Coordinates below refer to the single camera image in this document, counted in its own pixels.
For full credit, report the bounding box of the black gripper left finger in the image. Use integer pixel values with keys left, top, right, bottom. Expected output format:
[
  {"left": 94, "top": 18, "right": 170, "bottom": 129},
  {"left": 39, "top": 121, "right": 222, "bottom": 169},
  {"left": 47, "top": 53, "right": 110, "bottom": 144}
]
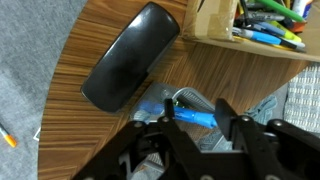
[{"left": 158, "top": 99, "right": 214, "bottom": 180}]

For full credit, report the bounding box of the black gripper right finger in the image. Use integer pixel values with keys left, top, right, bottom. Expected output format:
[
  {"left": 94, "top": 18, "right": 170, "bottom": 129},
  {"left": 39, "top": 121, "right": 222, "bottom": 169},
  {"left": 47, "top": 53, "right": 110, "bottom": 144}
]
[{"left": 215, "top": 99, "right": 277, "bottom": 180}]

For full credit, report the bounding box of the blue glue stick white cap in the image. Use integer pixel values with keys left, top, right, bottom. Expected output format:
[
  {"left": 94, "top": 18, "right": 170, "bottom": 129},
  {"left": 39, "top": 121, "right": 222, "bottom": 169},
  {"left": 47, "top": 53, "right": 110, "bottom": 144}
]
[{"left": 138, "top": 101, "right": 217, "bottom": 129}]

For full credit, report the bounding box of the cardboard box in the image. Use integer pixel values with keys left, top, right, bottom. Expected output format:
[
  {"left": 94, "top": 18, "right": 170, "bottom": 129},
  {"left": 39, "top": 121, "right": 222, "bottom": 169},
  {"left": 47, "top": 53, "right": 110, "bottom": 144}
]
[{"left": 182, "top": 0, "right": 320, "bottom": 62}]

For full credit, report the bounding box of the green marker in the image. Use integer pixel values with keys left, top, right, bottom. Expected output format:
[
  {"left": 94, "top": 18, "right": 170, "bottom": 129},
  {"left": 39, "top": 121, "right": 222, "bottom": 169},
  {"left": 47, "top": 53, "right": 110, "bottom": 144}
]
[{"left": 257, "top": 0, "right": 305, "bottom": 23}]

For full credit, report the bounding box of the orange cap glue stick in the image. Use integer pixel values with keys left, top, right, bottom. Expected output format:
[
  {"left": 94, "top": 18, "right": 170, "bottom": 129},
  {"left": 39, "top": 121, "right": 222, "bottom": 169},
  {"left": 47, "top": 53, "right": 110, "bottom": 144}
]
[{"left": 292, "top": 0, "right": 313, "bottom": 22}]

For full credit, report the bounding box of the light blue cloth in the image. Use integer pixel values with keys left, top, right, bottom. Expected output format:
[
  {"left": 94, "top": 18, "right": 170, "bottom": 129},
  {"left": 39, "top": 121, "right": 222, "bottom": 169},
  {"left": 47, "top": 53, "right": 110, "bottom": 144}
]
[{"left": 245, "top": 95, "right": 278, "bottom": 124}]

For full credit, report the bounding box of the grey patterned towel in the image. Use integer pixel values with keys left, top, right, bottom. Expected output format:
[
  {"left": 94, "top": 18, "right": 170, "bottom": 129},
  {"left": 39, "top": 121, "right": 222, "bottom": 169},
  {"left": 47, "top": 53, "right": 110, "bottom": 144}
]
[{"left": 284, "top": 63, "right": 320, "bottom": 133}]

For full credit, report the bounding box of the blue highlighter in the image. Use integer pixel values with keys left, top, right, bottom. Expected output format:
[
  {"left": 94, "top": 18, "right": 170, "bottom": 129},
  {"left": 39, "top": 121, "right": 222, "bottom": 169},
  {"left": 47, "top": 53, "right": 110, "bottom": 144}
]
[{"left": 232, "top": 27, "right": 305, "bottom": 50}]

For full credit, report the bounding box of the yellow highlighter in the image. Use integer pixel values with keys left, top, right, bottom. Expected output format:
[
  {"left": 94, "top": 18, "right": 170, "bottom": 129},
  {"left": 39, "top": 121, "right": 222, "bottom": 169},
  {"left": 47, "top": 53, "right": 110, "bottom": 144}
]
[{"left": 270, "top": 21, "right": 302, "bottom": 42}]

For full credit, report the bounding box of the round wooden table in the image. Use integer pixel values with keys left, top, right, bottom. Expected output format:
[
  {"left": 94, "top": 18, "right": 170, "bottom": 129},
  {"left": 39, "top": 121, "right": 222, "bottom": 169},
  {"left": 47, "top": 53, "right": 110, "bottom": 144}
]
[{"left": 38, "top": 0, "right": 307, "bottom": 180}]

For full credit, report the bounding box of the black glasses case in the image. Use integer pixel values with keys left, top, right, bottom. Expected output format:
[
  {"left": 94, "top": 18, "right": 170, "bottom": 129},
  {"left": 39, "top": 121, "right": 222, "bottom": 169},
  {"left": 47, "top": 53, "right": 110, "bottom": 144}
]
[{"left": 81, "top": 2, "right": 180, "bottom": 112}]

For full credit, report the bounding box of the white paper tag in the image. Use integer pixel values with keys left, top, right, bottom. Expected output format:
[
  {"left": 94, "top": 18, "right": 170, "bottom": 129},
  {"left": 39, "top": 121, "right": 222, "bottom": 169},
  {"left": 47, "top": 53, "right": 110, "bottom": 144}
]
[{"left": 33, "top": 127, "right": 41, "bottom": 142}]

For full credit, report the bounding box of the orange tipped pen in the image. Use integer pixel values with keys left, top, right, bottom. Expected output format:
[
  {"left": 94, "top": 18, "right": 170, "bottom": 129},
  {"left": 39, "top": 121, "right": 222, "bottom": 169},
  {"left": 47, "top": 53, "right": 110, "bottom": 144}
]
[{"left": 0, "top": 124, "right": 17, "bottom": 147}]

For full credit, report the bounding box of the grey tufted carpet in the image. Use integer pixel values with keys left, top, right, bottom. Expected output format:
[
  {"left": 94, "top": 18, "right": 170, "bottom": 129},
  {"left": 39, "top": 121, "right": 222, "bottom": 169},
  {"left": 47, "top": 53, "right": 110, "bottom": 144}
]
[{"left": 0, "top": 0, "right": 88, "bottom": 180}]

